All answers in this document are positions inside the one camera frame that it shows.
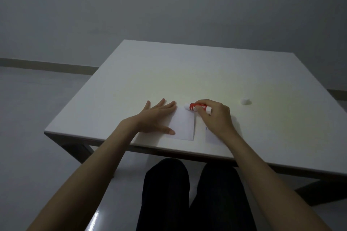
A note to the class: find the person's left forearm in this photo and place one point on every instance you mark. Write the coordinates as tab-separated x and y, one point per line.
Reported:
89	174

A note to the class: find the red glue stick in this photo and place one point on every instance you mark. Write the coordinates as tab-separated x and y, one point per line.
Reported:
193	106

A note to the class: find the person's right forearm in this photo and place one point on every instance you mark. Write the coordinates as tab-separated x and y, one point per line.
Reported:
265	182

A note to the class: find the person's right fingers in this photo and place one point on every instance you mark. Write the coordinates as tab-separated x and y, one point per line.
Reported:
206	102

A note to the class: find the person's left thumb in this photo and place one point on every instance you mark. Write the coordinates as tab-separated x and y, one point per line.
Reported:
166	130

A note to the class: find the white paper sheet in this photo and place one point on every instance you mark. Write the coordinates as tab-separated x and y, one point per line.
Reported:
212	139

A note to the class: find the person's left hand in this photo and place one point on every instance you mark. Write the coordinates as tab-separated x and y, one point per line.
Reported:
151	121

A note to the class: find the person's right hand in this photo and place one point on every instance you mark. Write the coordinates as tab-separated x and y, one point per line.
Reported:
219	121

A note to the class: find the white glue stick cap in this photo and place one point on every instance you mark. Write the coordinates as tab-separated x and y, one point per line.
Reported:
246	101

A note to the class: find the person's left little finger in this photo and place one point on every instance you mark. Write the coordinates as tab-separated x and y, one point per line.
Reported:
147	105

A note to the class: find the black trousers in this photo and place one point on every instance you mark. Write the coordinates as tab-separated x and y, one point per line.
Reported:
168	198

